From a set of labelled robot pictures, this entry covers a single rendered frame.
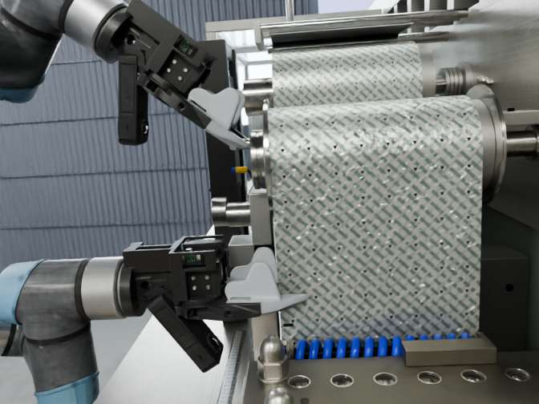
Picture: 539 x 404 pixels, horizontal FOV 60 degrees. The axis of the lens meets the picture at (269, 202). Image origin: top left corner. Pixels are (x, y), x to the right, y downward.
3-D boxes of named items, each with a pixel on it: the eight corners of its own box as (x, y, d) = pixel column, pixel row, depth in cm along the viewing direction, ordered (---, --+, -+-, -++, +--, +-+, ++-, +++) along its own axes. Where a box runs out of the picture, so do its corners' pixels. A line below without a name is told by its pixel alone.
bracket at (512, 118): (483, 125, 59) (483, 109, 59) (529, 122, 59) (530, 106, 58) (500, 126, 54) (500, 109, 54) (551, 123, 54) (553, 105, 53)
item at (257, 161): (257, 191, 62) (253, 136, 63) (271, 191, 62) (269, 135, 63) (251, 186, 55) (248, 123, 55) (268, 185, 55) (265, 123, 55)
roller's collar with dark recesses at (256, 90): (248, 115, 85) (245, 80, 84) (280, 114, 85) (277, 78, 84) (244, 116, 79) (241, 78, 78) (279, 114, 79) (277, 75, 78)
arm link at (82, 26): (54, 32, 54) (85, 42, 62) (87, 56, 54) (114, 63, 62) (88, -25, 52) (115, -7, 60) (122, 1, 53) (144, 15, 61)
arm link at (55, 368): (87, 369, 68) (75, 299, 66) (111, 405, 59) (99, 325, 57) (27, 391, 63) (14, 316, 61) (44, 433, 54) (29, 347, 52)
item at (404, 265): (282, 349, 57) (273, 202, 54) (476, 341, 56) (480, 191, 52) (282, 351, 57) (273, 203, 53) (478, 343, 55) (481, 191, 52)
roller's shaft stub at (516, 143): (473, 162, 60) (473, 127, 59) (528, 158, 59) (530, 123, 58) (487, 166, 55) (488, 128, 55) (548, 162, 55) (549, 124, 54)
